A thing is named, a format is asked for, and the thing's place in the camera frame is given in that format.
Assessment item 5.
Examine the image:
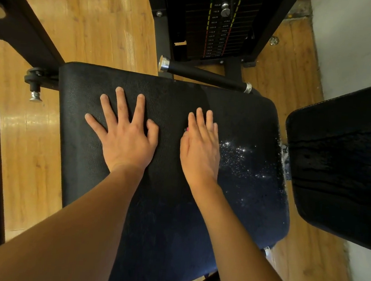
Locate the person's right hand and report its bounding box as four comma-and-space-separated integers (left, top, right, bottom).
176, 105, 226, 190

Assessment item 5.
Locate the person's left hand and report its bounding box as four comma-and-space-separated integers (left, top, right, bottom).
79, 84, 164, 179

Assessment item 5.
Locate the person's left forearm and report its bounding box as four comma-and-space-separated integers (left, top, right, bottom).
0, 155, 146, 281

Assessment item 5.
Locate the person's right forearm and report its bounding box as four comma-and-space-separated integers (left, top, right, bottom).
182, 177, 315, 281

